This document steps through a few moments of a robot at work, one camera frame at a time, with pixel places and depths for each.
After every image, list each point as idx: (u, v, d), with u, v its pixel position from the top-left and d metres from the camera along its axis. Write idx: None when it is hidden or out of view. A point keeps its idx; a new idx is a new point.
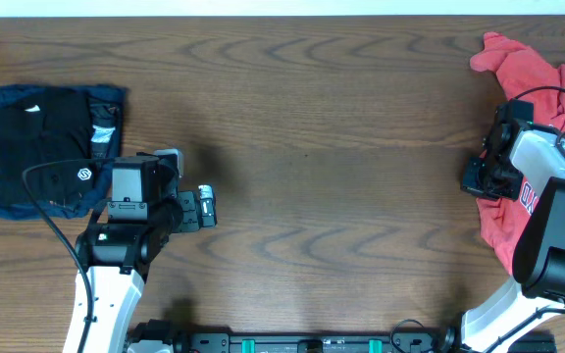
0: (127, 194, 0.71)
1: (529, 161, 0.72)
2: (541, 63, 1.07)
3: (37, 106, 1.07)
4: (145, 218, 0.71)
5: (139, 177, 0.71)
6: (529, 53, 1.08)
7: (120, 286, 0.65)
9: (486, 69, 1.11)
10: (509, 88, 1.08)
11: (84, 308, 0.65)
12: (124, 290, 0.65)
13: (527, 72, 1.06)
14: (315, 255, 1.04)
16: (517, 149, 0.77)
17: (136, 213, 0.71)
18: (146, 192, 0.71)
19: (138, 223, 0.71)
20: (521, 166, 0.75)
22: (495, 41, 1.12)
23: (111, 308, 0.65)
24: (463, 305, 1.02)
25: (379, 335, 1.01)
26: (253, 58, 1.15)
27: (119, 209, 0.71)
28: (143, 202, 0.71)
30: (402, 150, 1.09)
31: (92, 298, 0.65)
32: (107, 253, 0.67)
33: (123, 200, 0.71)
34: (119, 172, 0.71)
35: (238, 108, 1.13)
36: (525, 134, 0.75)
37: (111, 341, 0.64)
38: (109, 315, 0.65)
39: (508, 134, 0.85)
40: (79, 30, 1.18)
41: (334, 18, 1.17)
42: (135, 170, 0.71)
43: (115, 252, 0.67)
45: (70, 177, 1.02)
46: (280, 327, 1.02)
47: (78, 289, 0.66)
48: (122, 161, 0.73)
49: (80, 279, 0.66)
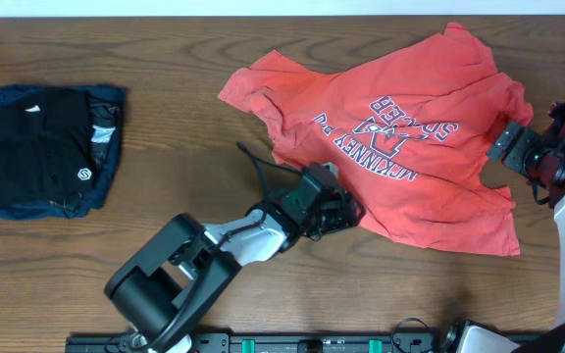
0: (298, 199, 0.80)
1: None
2: (480, 52, 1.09)
3: (37, 106, 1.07)
4: (298, 223, 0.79)
5: (315, 191, 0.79)
6: (470, 37, 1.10)
7: (276, 236, 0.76)
9: (427, 43, 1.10)
10: (428, 64, 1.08)
11: (254, 220, 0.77)
12: (275, 243, 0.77)
13: (452, 60, 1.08)
14: (316, 255, 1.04)
16: (563, 207, 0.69)
17: (296, 216, 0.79)
18: (313, 202, 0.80)
19: (294, 222, 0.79)
20: (560, 217, 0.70)
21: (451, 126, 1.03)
22: (456, 32, 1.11)
23: (266, 232, 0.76)
24: (464, 305, 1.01)
25: (379, 335, 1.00)
26: (239, 69, 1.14)
27: (287, 204, 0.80)
28: (305, 212, 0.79)
30: (277, 74, 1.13)
31: (262, 223, 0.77)
32: (268, 220, 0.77)
33: (294, 201, 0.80)
34: (306, 177, 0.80)
35: (238, 105, 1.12)
36: None
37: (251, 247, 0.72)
38: (262, 233, 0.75)
39: (564, 173, 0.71)
40: (80, 30, 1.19)
41: (334, 19, 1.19)
42: (318, 186, 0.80)
43: (275, 225, 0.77)
45: (70, 177, 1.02)
46: (280, 327, 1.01)
47: (253, 213, 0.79)
48: (311, 173, 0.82)
49: (252, 215, 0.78)
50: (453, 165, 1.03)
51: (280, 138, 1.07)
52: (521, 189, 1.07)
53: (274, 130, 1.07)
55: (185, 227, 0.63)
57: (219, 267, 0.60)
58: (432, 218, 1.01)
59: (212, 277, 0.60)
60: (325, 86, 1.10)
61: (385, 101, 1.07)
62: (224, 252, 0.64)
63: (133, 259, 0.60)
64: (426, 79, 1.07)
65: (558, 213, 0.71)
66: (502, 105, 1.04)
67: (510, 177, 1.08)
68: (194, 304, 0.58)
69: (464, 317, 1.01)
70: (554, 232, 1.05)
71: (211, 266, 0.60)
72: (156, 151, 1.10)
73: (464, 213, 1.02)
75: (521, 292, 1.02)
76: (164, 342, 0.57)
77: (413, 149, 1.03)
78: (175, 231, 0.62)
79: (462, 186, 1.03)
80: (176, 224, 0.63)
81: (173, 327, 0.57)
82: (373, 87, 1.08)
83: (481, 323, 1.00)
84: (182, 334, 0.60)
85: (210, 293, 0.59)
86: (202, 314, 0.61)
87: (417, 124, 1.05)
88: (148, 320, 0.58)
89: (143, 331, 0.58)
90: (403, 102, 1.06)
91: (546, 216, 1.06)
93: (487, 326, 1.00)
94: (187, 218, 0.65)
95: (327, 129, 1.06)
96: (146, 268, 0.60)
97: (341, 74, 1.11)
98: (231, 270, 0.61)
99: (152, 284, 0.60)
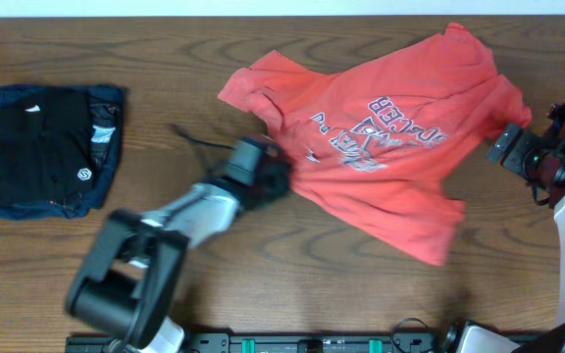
0: (243, 163, 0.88)
1: None
2: (479, 54, 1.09)
3: (37, 106, 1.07)
4: (248, 183, 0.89)
5: (257, 153, 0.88)
6: (471, 38, 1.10)
7: (227, 201, 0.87)
9: (427, 43, 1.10)
10: (428, 65, 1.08)
11: (198, 194, 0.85)
12: (225, 207, 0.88)
13: (452, 61, 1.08)
14: (316, 255, 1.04)
16: (563, 207, 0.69)
17: (242, 177, 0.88)
18: (255, 164, 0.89)
19: (241, 186, 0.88)
20: (560, 217, 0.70)
21: (439, 125, 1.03)
22: (457, 33, 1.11)
23: (213, 201, 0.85)
24: (464, 305, 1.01)
25: (379, 335, 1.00)
26: (239, 69, 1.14)
27: (232, 170, 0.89)
28: (252, 174, 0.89)
30: (277, 74, 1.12)
31: (206, 195, 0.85)
32: (218, 192, 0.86)
33: (238, 166, 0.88)
34: (246, 143, 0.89)
35: (237, 104, 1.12)
36: None
37: (196, 218, 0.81)
38: (210, 202, 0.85)
39: None
40: (80, 30, 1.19)
41: (334, 19, 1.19)
42: (259, 147, 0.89)
43: (220, 192, 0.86)
45: (70, 177, 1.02)
46: (280, 327, 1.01)
47: (199, 190, 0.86)
48: (248, 137, 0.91)
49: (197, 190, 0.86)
50: (424, 164, 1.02)
51: (280, 138, 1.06)
52: (521, 189, 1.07)
53: (273, 130, 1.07)
55: (120, 223, 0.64)
57: (167, 247, 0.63)
58: (380, 207, 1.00)
59: (163, 261, 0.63)
60: (324, 87, 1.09)
61: (384, 102, 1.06)
62: (170, 233, 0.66)
63: (81, 271, 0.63)
64: (426, 81, 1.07)
65: (558, 212, 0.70)
66: (500, 106, 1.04)
67: (510, 177, 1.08)
68: (154, 291, 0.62)
69: (464, 317, 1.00)
70: (554, 232, 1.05)
71: (158, 250, 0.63)
72: (156, 151, 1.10)
73: (426, 210, 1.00)
75: (520, 292, 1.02)
76: (136, 333, 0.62)
77: (413, 151, 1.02)
78: (112, 231, 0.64)
79: (415, 184, 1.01)
80: (111, 223, 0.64)
81: (141, 317, 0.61)
82: (373, 88, 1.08)
83: (481, 323, 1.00)
84: (157, 317, 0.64)
85: (167, 275, 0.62)
86: (168, 293, 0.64)
87: (415, 125, 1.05)
88: (116, 321, 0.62)
89: (114, 329, 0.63)
90: (402, 104, 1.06)
91: (546, 216, 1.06)
93: (487, 326, 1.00)
94: (121, 213, 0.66)
95: (325, 129, 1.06)
96: (96, 274, 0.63)
97: (342, 73, 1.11)
98: (179, 247, 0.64)
99: (108, 286, 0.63)
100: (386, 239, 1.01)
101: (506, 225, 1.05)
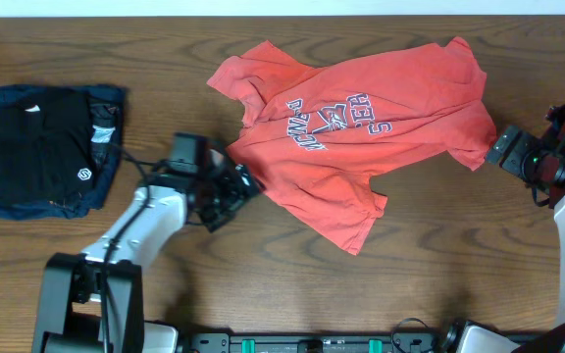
0: (181, 157, 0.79)
1: None
2: (473, 70, 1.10)
3: (37, 106, 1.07)
4: (194, 175, 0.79)
5: (193, 146, 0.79)
6: (470, 56, 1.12)
7: (178, 205, 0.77)
9: (424, 48, 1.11)
10: (418, 72, 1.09)
11: (137, 206, 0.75)
12: (180, 210, 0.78)
13: (440, 70, 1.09)
14: (315, 255, 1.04)
16: (563, 208, 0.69)
17: (187, 171, 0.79)
18: (196, 155, 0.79)
19: (189, 178, 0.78)
20: (560, 217, 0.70)
21: (389, 127, 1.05)
22: (457, 47, 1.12)
23: (157, 207, 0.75)
24: (464, 305, 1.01)
25: (379, 335, 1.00)
26: (230, 57, 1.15)
27: (175, 166, 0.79)
28: (194, 165, 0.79)
30: (267, 64, 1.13)
31: (147, 204, 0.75)
32: (162, 191, 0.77)
33: (178, 161, 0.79)
34: (178, 137, 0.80)
35: (226, 91, 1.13)
36: None
37: (152, 232, 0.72)
38: (157, 208, 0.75)
39: None
40: (80, 30, 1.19)
41: (334, 19, 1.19)
42: (191, 139, 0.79)
43: (166, 193, 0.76)
45: (70, 177, 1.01)
46: (280, 327, 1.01)
47: (133, 205, 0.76)
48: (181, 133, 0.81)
49: (139, 196, 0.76)
50: (360, 157, 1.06)
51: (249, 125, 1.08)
52: (521, 189, 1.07)
53: (249, 117, 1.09)
55: (58, 268, 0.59)
57: (116, 283, 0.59)
58: (309, 190, 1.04)
59: (117, 295, 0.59)
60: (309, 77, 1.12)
61: (361, 99, 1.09)
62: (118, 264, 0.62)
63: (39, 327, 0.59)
64: (408, 87, 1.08)
65: (558, 213, 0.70)
66: (480, 119, 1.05)
67: (510, 177, 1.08)
68: (120, 327, 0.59)
69: (464, 317, 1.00)
70: (554, 232, 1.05)
71: (108, 287, 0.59)
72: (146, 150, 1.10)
73: (363, 199, 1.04)
75: (520, 292, 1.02)
76: None
77: (375, 150, 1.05)
78: (53, 279, 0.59)
79: (346, 174, 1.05)
80: (49, 273, 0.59)
81: None
82: (359, 86, 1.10)
83: (481, 323, 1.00)
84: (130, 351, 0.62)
85: (125, 310, 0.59)
86: (134, 324, 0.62)
87: (390, 129, 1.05)
88: None
89: None
90: (378, 106, 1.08)
91: (546, 216, 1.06)
93: (487, 326, 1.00)
94: (59, 257, 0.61)
95: (293, 123, 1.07)
96: (54, 327, 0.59)
97: (330, 68, 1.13)
98: (129, 277, 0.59)
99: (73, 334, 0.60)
100: (309, 223, 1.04)
101: (506, 226, 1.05)
